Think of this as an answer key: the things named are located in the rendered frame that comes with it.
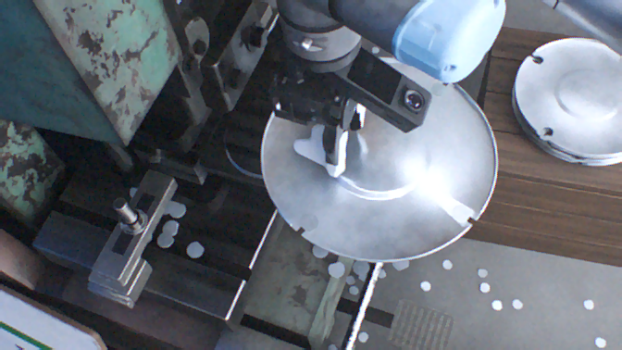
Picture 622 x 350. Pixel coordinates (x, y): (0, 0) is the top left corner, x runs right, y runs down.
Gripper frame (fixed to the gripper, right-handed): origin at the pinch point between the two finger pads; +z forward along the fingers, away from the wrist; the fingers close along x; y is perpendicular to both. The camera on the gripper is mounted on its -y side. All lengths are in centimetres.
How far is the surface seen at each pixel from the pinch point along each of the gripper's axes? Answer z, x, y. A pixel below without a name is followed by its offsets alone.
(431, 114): 2.4, -9.5, -7.6
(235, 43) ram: -15.8, 0.6, 11.8
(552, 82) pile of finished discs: 42, -51, -25
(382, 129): 1.5, -4.8, -2.6
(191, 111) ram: -11.3, 7.2, 14.9
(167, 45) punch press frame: -28.2, 11.2, 10.3
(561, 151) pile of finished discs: 44, -37, -30
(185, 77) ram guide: -21.8, 9.7, 11.3
